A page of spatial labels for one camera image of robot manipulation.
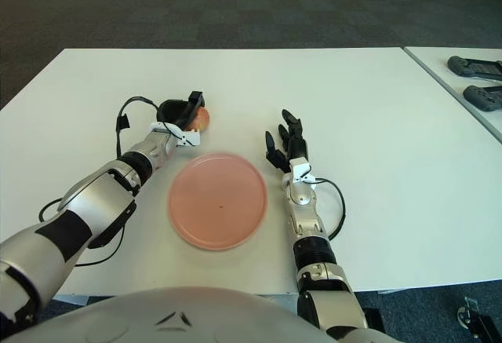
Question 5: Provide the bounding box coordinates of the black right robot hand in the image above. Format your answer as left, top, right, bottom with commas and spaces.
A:
264, 109, 318, 185

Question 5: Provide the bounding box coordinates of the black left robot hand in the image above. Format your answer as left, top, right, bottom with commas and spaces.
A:
148, 90, 207, 148

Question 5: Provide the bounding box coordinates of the red yellow apple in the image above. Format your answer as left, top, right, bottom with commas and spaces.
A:
187, 107, 211, 132

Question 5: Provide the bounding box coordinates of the pink round plate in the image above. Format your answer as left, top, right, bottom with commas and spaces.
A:
167, 152, 269, 250

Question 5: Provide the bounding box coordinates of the grey game controller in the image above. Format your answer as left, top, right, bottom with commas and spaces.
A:
446, 55, 502, 82
462, 85, 502, 112

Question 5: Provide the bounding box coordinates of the grey robot torso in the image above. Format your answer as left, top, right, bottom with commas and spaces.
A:
0, 286, 326, 343

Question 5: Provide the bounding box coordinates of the black wheeled stand base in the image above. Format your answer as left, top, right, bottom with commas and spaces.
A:
457, 297, 502, 343

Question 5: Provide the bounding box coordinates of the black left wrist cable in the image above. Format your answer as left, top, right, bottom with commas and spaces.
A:
115, 97, 166, 159

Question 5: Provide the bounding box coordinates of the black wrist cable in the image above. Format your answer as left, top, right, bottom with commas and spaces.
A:
115, 97, 166, 159
313, 177, 348, 242

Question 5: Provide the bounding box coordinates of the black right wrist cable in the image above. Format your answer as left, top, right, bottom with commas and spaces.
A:
313, 177, 348, 242

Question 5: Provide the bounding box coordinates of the black left elbow cable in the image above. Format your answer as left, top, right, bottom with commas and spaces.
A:
38, 197, 126, 268

